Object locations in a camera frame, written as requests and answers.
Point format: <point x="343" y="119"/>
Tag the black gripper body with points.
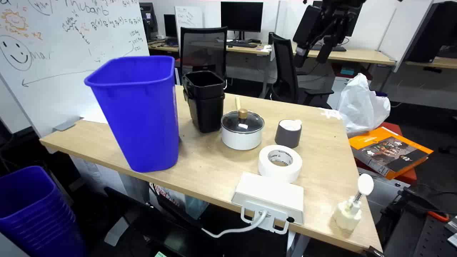
<point x="331" y="22"/>

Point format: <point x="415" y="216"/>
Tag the white plastic object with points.
<point x="290" y="124"/>

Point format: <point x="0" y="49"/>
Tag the grey masking tape roll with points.
<point x="288" y="139"/>

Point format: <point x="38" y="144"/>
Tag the white gaffer tape roll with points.
<point x="280" y="161"/>

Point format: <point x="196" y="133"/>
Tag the black computer monitor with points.
<point x="241" y="16"/>

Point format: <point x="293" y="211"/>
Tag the black mesh office chair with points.
<point x="203" y="49"/>

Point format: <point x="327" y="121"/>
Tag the white pot with glass lid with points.
<point x="241" y="130"/>

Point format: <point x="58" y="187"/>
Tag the black small trash bin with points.
<point x="204" y="94"/>

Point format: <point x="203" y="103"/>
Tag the small whiteboard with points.
<point x="187" y="16"/>

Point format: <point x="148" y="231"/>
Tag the orange book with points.
<point x="387" y="153"/>

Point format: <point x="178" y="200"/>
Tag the white power box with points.
<point x="280" y="199"/>

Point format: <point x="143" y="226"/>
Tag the large blue recycling bin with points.
<point x="137" y="99"/>

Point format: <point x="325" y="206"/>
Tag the whiteboard eraser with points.
<point x="66" y="124"/>

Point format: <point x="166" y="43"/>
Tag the whiteboard with drawings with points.
<point x="47" y="47"/>

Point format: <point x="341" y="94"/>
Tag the stack of blue bins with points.
<point x="36" y="217"/>

